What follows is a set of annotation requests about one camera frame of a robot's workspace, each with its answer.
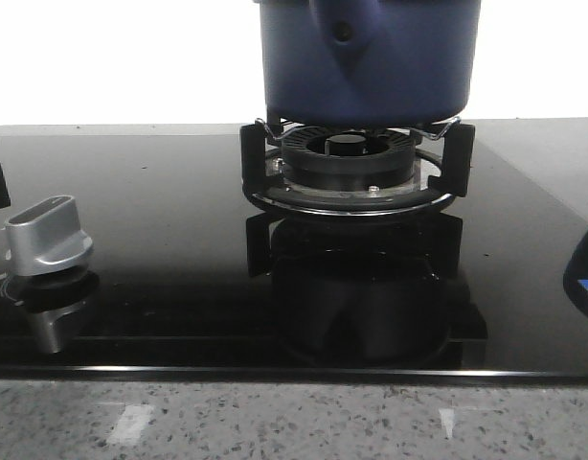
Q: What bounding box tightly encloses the blue cooking pot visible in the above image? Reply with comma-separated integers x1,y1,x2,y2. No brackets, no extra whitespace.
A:
258,1,481,127

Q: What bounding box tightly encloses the black pot support grate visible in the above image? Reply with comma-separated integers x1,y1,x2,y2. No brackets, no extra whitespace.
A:
239,118,476,219

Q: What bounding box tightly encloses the black gas burner head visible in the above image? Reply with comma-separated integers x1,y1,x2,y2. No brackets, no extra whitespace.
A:
281,126,416,191

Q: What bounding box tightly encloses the black glass cooktop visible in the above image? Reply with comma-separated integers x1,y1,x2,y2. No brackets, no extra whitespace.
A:
0,118,588,382

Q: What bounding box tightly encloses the silver stove knob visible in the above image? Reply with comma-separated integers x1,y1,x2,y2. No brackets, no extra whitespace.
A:
5,195,94,277

